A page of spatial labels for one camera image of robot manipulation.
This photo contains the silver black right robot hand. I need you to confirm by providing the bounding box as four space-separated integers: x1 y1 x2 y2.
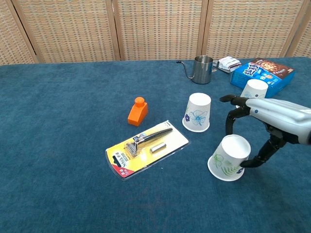
219 94 311 168

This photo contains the white cup green fern print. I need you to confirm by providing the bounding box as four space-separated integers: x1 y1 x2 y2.
207 134 251 182

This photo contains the white cup green vine print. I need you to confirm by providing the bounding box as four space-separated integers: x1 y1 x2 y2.
235 79 269 109

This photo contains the white cup large blue flower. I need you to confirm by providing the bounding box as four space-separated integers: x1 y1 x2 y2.
182 92 211 133

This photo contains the blue cookie box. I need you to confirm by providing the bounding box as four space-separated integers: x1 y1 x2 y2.
230 57 296 98

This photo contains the white crumpled snack packet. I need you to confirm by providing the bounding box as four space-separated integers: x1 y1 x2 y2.
218 55 242 74

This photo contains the woven folding screen panel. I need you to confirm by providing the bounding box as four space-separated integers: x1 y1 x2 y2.
11 0 121 64
111 0 209 62
286 14 311 58
0 0 39 66
201 0 311 60

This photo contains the steel gooseneck pour-over kettle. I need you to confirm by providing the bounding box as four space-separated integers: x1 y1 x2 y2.
176 55 220 84

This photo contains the razor in yellow blister pack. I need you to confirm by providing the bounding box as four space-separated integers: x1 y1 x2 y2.
104 119 190 181

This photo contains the orange plastic bottle-shaped block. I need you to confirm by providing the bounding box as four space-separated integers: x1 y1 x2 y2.
127 97 149 127

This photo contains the blue velvet tablecloth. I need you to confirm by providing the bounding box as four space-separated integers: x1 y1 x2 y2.
0 57 311 233

